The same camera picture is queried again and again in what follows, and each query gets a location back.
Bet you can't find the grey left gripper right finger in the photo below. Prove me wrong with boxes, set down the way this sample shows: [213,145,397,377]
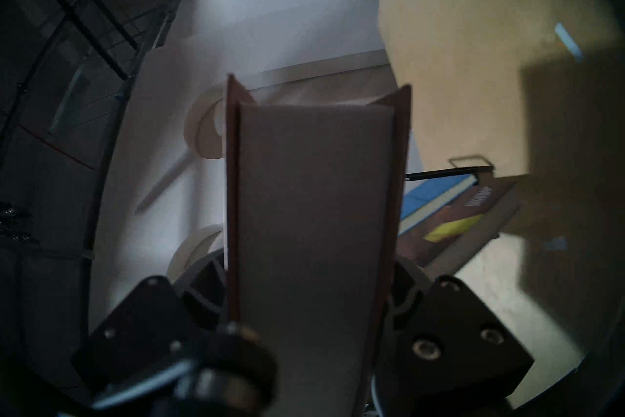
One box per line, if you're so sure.
[376,259,534,417]

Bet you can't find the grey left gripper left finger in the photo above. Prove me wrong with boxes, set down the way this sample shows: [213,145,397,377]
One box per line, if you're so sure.
[72,247,228,392]

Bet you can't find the dark book with yellow mark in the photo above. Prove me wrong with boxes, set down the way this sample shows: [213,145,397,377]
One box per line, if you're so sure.
[398,175,521,275]

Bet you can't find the large brown HOMES book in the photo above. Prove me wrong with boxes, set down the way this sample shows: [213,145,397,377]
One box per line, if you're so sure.
[222,73,412,417]

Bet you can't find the blue cover book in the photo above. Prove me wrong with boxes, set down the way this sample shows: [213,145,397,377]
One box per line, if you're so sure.
[400,173,479,226]

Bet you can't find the blue tape strip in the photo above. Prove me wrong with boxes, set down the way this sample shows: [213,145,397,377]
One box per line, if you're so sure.
[555,24,584,61]

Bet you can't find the black wire bookend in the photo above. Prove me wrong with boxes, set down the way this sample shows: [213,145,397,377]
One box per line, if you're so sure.
[405,156,495,182]

